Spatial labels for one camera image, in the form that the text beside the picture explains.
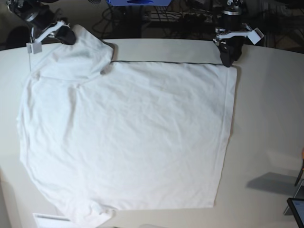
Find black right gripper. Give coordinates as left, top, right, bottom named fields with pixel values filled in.
left=54, top=26, right=76, bottom=45

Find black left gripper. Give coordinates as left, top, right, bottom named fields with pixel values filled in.
left=218, top=38, right=244, bottom=67

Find white T-shirt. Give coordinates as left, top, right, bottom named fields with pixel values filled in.
left=17, top=26, right=237, bottom=228

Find tablet with grey stand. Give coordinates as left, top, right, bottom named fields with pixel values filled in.
left=283, top=180, right=304, bottom=228

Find white paper sheet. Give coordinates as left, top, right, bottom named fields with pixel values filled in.
left=33, top=213, right=73, bottom=228

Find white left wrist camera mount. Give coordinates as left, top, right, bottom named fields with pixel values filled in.
left=213, top=23, right=264, bottom=46

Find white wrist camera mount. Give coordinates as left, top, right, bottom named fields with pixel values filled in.
left=213, top=23, right=264, bottom=46
left=26, top=20, right=70, bottom=54

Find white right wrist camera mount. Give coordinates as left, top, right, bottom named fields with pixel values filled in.
left=26, top=20, right=70, bottom=54

